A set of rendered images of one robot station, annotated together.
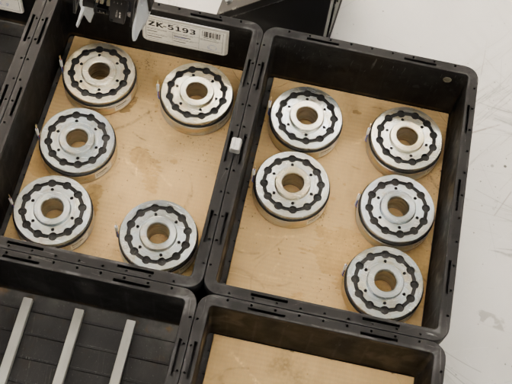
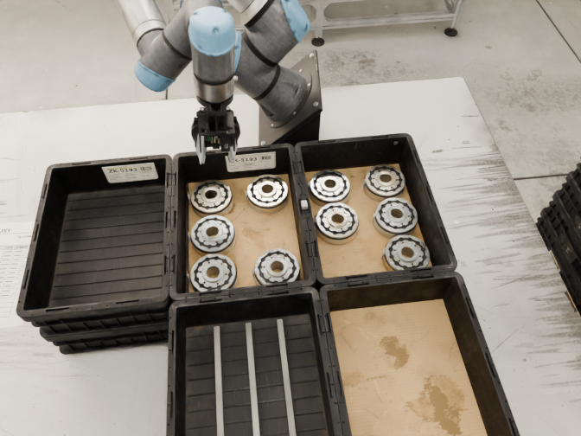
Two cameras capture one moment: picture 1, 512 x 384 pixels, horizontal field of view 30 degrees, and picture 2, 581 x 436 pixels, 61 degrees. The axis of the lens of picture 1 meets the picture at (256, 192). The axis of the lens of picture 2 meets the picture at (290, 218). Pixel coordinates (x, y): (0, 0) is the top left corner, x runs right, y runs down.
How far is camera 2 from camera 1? 0.26 m
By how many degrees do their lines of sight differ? 10
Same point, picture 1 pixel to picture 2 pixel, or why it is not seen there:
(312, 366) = (387, 311)
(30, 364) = (231, 363)
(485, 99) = not seen: hidden behind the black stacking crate
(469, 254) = not seen: hidden behind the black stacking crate
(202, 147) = (279, 217)
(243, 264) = (327, 270)
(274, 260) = (342, 262)
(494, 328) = (462, 266)
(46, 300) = (226, 324)
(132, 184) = (250, 247)
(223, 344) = (335, 316)
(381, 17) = (337, 135)
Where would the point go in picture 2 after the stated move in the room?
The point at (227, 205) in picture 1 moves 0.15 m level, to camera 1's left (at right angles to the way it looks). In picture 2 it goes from (312, 236) to (244, 247)
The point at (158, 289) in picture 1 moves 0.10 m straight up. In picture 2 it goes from (294, 292) to (294, 268)
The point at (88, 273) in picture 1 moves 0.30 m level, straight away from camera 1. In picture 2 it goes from (252, 296) to (181, 199)
